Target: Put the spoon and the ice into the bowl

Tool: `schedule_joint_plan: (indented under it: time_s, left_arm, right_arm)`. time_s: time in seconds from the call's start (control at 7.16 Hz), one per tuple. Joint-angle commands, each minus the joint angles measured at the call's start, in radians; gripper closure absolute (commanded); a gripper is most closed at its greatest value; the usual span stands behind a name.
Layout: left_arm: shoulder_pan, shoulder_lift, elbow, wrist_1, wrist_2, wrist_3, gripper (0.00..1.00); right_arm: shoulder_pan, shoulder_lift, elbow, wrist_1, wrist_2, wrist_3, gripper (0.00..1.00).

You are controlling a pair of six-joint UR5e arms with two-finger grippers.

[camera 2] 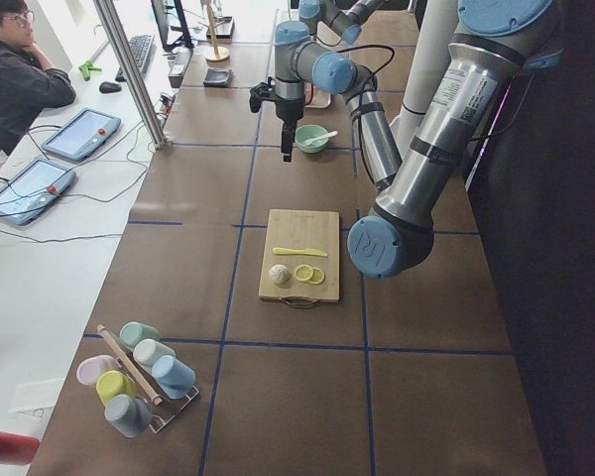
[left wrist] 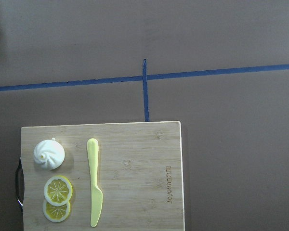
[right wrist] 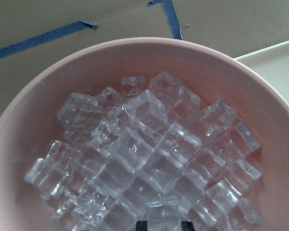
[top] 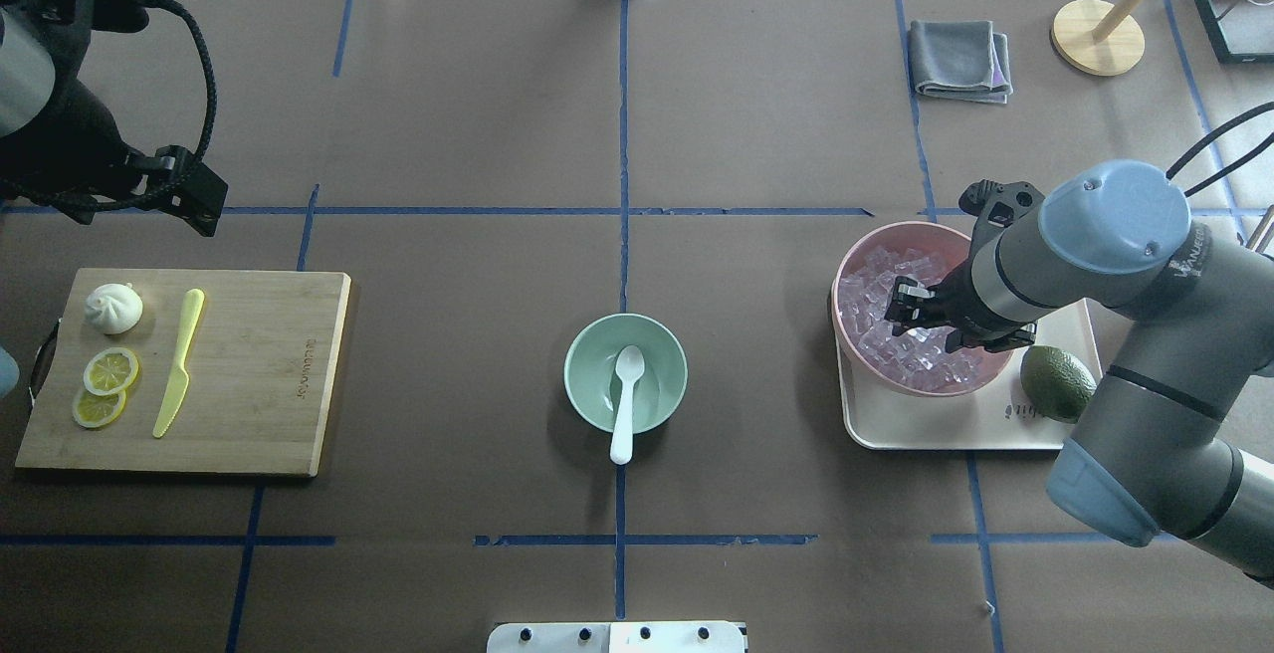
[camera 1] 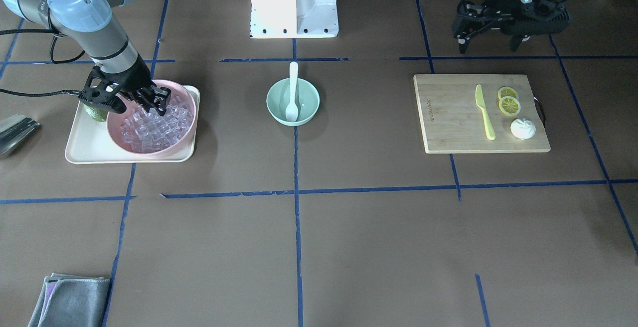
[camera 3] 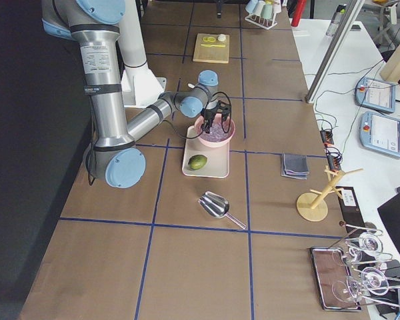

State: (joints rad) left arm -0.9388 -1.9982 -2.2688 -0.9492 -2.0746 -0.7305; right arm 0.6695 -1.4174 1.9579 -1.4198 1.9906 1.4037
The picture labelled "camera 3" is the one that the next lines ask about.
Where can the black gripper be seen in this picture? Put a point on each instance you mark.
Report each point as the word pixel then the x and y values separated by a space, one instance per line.
pixel 210 114
pixel 218 8

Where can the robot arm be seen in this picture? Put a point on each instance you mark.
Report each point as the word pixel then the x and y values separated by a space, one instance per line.
pixel 112 155

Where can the pink bowl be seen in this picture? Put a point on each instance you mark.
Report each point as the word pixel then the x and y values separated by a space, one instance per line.
pixel 198 131

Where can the pile of ice cubes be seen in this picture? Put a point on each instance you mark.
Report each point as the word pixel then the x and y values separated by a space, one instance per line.
pixel 218 133

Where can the metal ice scoop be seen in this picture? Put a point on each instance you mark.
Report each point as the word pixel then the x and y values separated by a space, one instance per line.
pixel 218 207

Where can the white steamed bun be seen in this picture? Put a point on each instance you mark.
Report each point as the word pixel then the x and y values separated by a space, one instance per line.
pixel 221 38

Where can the yellow plastic knife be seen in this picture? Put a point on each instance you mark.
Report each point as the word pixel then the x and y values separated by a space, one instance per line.
pixel 212 45

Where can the green avocado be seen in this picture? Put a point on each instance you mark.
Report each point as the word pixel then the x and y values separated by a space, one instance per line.
pixel 197 162

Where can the cream plastic tray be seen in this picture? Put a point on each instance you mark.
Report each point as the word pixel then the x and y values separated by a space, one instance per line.
pixel 217 164

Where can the bamboo cutting board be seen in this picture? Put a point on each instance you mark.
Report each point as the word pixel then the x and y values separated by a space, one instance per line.
pixel 212 54

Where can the cup rack with cups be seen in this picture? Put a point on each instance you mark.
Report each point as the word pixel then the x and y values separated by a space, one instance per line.
pixel 263 13

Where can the red cylinder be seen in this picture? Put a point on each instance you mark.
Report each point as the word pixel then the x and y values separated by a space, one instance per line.
pixel 299 9

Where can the grey folded cloth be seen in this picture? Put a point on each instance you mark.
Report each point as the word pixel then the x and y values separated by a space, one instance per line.
pixel 294 166

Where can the drink bottle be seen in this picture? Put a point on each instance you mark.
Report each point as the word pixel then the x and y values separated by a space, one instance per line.
pixel 335 20

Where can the wooden mug tree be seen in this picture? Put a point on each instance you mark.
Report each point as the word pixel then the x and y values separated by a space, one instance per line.
pixel 312 206

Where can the upper teach pendant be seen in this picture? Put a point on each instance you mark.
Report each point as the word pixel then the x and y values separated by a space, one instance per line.
pixel 375 94

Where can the teach pendant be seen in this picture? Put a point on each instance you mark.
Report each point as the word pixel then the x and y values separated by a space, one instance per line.
pixel 375 94
pixel 380 133

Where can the lower teach pendant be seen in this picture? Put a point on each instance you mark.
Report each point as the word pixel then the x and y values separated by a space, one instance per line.
pixel 380 133

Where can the wine glass rack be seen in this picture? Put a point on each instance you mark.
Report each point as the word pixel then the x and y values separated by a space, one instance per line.
pixel 363 256

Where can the metal tray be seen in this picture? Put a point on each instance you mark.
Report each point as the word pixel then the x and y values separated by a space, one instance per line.
pixel 329 268

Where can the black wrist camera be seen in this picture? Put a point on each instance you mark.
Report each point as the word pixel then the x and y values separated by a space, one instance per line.
pixel 224 109

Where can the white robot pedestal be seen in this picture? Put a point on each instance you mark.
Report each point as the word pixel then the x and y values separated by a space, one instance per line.
pixel 140 87

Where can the aluminium frame post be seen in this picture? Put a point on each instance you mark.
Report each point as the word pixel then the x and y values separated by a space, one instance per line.
pixel 352 11

